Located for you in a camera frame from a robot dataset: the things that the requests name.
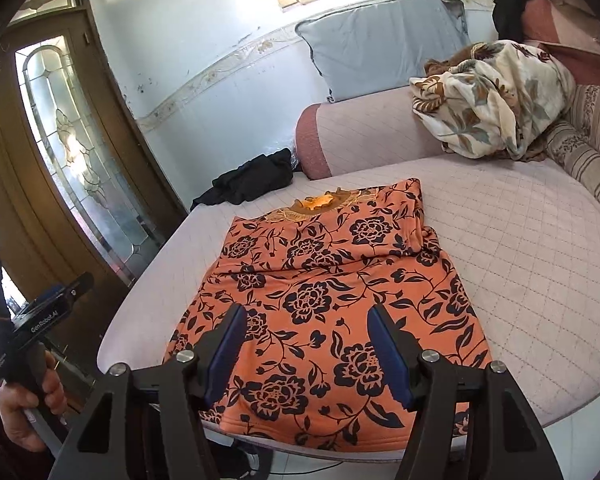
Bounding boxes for black garment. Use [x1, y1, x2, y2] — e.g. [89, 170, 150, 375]
[492, 0, 542, 45]

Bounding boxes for grey pillow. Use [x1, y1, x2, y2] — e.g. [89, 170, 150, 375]
[295, 0, 473, 104]

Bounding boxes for orange floral garment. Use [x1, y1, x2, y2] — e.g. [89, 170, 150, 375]
[162, 176, 493, 453]

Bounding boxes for maroon pink quilt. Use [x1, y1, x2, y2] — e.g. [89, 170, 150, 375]
[522, 0, 600, 92]

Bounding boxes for beige garment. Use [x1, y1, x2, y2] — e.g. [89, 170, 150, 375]
[541, 0, 600, 47]

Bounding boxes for striped beige cushion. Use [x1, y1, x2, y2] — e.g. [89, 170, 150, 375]
[542, 84, 600, 227]

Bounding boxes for black cloth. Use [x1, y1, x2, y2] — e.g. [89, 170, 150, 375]
[190, 147, 294, 212]

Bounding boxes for person's left hand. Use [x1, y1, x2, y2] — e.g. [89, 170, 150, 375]
[0, 349, 67, 454]

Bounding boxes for brown fuzzy cloth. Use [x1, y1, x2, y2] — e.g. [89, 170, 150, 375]
[424, 42, 506, 77]

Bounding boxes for pink bolster cushion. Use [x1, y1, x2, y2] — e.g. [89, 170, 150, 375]
[294, 85, 453, 182]

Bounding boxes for wooden door with glass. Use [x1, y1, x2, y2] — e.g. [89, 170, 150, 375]
[0, 0, 191, 313]

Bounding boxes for cream floral blanket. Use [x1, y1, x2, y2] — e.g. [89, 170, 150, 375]
[409, 40, 578, 162]

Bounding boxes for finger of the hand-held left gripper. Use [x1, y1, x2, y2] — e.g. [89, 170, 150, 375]
[55, 272, 95, 302]

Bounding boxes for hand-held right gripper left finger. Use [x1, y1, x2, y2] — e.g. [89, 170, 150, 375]
[47, 302, 251, 480]

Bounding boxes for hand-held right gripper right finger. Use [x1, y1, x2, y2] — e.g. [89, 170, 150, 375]
[367, 304, 563, 480]

